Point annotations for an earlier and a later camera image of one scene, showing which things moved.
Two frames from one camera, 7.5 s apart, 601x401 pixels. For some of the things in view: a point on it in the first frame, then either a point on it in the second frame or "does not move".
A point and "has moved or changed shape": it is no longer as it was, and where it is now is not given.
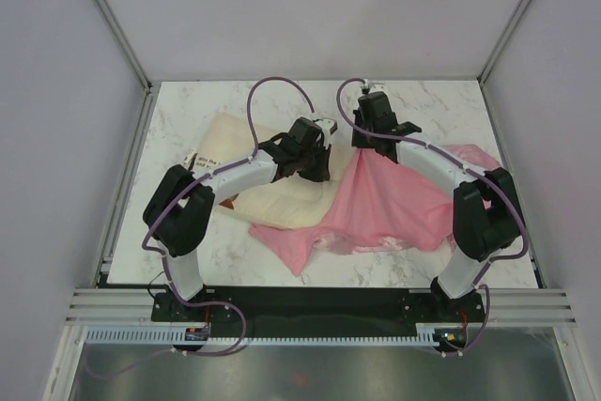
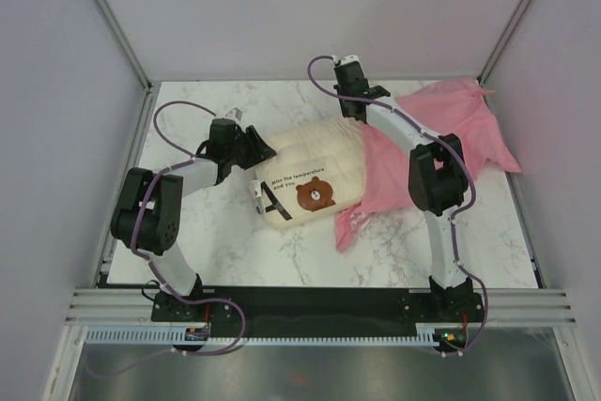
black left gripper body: [313, 164] to [236, 152]
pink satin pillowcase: [383, 203] to [454, 109]
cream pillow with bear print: [278, 204] has moved or changed shape
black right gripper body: [362, 139] to [343, 109]
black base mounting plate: [317, 306] does not move
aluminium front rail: [503, 307] does not move
